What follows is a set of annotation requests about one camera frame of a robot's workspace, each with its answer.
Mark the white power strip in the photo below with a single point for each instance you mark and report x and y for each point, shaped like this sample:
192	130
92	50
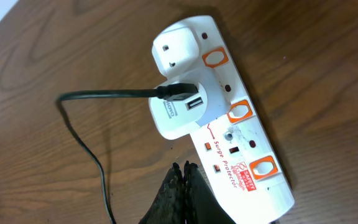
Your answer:
239	164

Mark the white plug adapter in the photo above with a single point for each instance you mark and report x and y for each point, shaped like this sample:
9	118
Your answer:
175	50

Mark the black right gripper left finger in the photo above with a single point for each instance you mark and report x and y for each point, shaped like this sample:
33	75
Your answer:
168	204

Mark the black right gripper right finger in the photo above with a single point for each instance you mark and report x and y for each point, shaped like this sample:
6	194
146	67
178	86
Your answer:
201	206

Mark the white USB charger adapter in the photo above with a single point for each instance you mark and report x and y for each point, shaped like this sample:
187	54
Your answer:
175	119

